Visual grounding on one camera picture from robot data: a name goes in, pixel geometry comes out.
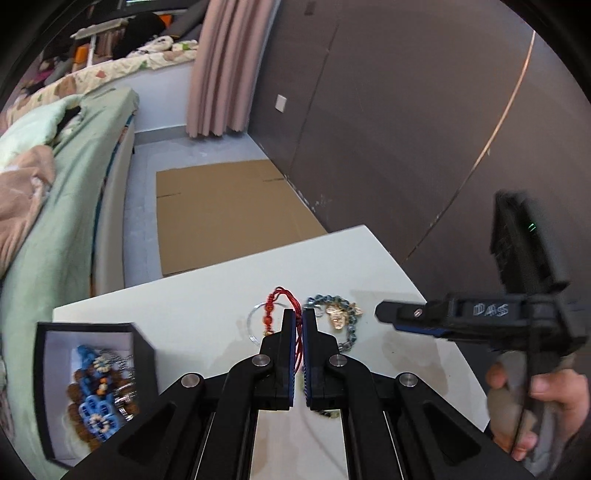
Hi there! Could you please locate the silver bangle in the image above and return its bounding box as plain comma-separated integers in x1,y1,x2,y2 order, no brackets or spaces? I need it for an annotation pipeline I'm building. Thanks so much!
245,300,278,344

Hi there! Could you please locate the black jewelry box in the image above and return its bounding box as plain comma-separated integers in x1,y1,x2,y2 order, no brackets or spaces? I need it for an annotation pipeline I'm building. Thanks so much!
33,322,160,469

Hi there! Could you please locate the white folding rack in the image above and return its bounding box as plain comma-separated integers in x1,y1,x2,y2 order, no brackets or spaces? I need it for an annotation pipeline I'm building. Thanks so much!
69,23,125,65

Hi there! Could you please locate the person's right hand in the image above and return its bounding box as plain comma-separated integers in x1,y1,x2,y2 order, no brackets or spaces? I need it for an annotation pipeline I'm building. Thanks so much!
485,361,589,461

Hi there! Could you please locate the blue beaded flower ornament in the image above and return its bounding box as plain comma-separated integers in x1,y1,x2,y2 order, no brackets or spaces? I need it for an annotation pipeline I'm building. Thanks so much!
74,344,127,439

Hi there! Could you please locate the grey pillow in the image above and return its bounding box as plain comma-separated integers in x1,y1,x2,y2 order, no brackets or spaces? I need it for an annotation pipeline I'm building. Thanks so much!
161,0,208,40

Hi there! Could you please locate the flat cardboard sheet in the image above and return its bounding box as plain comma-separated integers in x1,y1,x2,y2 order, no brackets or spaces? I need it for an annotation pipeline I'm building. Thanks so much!
156,159,328,278

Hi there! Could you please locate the dark brown wardrobe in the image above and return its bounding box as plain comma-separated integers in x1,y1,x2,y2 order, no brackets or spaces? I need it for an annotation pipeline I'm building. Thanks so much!
249,0,591,370

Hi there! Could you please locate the silver chain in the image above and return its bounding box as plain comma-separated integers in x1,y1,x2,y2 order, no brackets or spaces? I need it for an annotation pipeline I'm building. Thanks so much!
95,348,139,416

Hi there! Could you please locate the blue bead bracelet gold pendant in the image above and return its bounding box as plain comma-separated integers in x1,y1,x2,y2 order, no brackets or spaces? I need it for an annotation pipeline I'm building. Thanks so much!
305,295,365,354

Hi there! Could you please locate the cream floral bedsheet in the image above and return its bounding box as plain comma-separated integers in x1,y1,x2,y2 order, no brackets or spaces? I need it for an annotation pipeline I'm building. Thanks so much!
0,39,199,125

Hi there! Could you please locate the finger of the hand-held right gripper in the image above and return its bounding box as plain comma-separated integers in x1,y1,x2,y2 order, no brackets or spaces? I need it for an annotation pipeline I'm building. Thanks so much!
375,299,451,340

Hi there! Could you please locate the pink curtain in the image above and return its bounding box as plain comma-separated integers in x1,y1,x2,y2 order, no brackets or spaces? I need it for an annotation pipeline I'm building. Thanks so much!
187,0,282,137

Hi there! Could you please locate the black cloth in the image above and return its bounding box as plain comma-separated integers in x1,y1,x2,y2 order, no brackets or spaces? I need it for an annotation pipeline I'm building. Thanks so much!
124,11,162,47

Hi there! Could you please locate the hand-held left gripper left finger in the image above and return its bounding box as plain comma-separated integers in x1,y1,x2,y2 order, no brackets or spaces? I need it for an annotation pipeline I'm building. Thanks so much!
62,309,296,480

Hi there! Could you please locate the bed with green sheet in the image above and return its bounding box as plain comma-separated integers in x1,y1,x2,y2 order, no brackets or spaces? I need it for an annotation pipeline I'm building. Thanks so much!
0,88,139,462

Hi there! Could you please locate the brown bead bracelet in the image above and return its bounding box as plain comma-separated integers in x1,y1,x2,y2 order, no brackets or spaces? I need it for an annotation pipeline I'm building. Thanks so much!
65,381,107,450

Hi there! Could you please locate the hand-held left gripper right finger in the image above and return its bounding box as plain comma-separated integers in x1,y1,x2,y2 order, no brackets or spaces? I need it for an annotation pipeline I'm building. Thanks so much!
304,309,534,480

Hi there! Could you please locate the panda plush toy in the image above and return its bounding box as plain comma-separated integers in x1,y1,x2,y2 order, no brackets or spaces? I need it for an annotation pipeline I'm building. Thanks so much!
127,34,174,56

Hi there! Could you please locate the pink floral blanket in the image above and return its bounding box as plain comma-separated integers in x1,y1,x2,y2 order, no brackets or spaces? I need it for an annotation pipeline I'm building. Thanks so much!
0,147,56,278

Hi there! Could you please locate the red cord bracelet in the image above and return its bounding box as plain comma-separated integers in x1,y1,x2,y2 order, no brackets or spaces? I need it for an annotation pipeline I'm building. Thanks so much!
261,286,308,370

